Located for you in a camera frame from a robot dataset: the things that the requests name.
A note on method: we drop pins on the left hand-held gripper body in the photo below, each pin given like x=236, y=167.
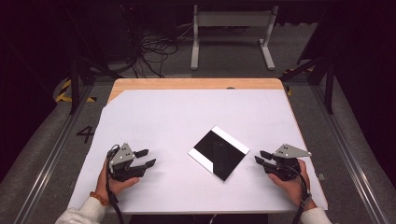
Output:
x=122, y=155

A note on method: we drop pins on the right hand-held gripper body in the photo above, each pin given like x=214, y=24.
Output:
x=285, y=161

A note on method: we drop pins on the person's right hand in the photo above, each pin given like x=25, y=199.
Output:
x=292, y=189

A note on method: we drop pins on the person's left hand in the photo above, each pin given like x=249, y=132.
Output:
x=106, y=183

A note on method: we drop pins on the white paper sheet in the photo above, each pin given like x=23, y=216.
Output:
x=174, y=118

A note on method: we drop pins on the black metal stand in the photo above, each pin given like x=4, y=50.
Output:
x=328, y=84
x=74, y=81

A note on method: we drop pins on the small grey table bracket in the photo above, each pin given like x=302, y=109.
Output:
x=321, y=176

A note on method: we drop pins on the aluminium floor rail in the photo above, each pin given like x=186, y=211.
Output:
x=46, y=165
x=351, y=155

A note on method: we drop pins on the white metal stand frame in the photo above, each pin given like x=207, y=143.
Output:
x=232, y=18

